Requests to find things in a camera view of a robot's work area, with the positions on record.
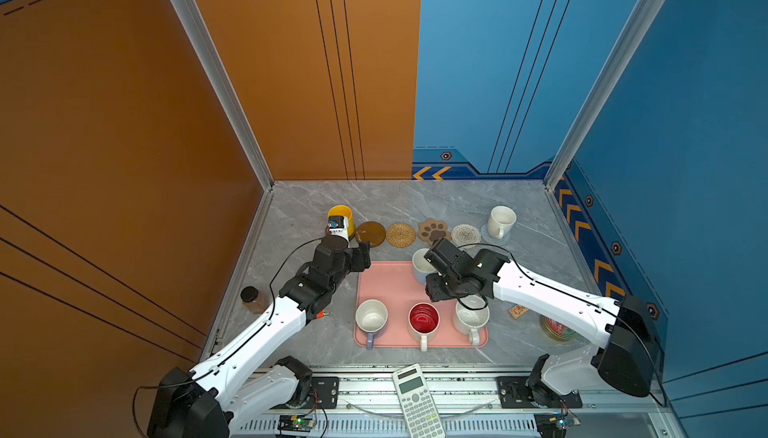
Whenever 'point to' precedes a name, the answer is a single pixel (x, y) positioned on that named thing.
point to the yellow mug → (342, 210)
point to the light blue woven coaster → (491, 240)
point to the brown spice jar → (254, 299)
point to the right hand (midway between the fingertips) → (431, 291)
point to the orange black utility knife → (322, 314)
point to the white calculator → (422, 415)
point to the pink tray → (393, 285)
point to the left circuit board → (295, 422)
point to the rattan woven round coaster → (400, 235)
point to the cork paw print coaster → (432, 230)
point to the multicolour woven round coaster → (465, 234)
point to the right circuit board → (551, 425)
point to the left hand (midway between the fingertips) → (359, 240)
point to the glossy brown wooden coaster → (372, 232)
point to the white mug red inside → (423, 322)
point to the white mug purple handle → (371, 316)
